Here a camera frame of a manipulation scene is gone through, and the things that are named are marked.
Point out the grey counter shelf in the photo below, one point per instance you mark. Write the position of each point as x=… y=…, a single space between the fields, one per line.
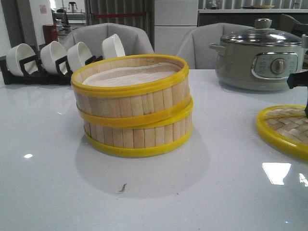
x=247 y=16

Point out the glass pot lid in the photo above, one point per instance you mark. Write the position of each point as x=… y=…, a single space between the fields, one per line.
x=262 y=34

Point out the white liner cloth left tray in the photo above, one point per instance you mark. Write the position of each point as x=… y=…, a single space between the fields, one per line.
x=127 y=76

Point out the grey chair left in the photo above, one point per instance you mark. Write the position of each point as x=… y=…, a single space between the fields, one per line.
x=134 y=40

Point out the black bowl rack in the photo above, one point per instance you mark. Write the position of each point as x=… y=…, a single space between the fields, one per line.
x=41 y=76

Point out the white bowl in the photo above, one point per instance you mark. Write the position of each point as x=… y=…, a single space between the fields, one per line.
x=15 y=54
x=78 y=55
x=49 y=54
x=112 y=47

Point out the white bowl far left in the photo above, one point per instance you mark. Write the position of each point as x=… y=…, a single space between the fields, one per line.
x=15 y=54

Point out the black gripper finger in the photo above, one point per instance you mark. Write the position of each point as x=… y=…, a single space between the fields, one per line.
x=298 y=80

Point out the bamboo steamer tray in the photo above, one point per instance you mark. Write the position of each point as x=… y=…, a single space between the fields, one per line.
x=143 y=141
x=134 y=105

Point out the woven bamboo steamer lid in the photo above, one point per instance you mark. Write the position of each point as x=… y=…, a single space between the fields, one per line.
x=285 y=127

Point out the white bowl right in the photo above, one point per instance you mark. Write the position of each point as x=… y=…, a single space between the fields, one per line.
x=112 y=47

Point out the white cabinet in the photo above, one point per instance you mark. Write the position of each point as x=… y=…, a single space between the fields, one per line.
x=172 y=20

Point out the grey electric cooking pot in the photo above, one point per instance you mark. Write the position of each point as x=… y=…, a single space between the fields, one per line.
x=255 y=67

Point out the grey chair right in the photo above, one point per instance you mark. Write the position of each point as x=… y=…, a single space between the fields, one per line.
x=195 y=49

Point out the grey chair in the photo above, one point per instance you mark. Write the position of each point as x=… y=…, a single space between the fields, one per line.
x=134 y=40
x=195 y=49

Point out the red cylinder container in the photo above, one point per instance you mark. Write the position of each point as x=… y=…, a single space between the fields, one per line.
x=50 y=33

